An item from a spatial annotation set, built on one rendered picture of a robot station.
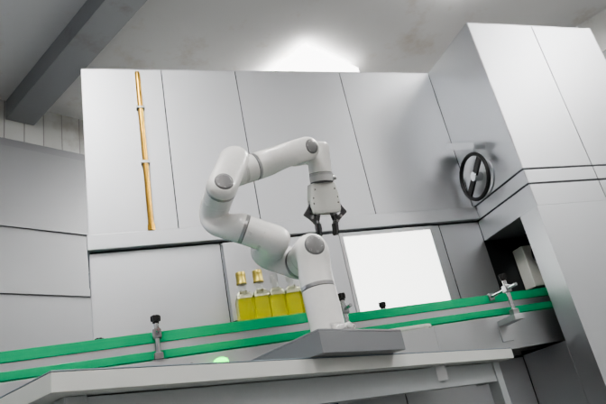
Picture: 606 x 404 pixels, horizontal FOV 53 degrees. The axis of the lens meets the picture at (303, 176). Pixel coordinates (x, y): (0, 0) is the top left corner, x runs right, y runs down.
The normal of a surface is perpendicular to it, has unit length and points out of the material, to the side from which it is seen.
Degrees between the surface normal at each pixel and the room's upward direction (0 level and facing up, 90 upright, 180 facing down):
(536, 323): 90
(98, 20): 180
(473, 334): 90
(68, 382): 90
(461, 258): 90
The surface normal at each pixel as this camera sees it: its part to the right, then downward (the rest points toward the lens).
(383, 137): 0.28, -0.45
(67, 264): 0.69, -0.42
